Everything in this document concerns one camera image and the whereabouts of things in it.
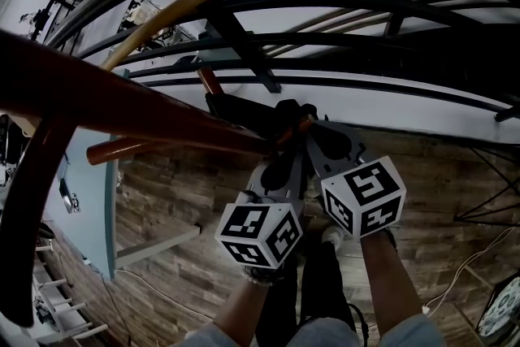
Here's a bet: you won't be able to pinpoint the person's right forearm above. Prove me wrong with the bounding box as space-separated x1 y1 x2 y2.
360 229 423 324

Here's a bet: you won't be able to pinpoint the white cable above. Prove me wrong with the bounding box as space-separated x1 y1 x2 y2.
422 225 517 316

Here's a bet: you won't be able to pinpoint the person's white shoe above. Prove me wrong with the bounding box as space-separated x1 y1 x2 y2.
319 226 347 251

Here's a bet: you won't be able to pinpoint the wooden coat stand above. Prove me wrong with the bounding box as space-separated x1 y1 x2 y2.
0 28 317 329

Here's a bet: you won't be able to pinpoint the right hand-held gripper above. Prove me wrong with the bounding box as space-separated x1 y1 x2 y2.
305 119 407 239

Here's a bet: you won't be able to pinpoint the black metal stair railing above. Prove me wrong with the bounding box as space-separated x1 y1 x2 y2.
40 0 520 123

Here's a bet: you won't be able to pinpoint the person's gray shirt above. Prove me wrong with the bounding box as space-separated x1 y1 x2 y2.
178 312 446 347

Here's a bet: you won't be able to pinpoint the black fabric bag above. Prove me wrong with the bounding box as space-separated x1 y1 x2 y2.
205 91 285 139

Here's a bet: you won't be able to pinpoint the person's black trousers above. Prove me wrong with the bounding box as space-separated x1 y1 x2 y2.
255 239 361 338

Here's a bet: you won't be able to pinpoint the person's left forearm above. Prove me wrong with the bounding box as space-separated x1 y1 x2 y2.
213 275 281 338

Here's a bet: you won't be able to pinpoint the light blue table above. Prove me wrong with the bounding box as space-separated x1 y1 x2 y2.
42 125 202 280

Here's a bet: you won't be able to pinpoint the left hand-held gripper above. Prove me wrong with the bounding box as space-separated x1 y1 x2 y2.
215 151 306 269

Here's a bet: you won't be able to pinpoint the person's beaded bracelet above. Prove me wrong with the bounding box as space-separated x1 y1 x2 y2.
242 266 284 288

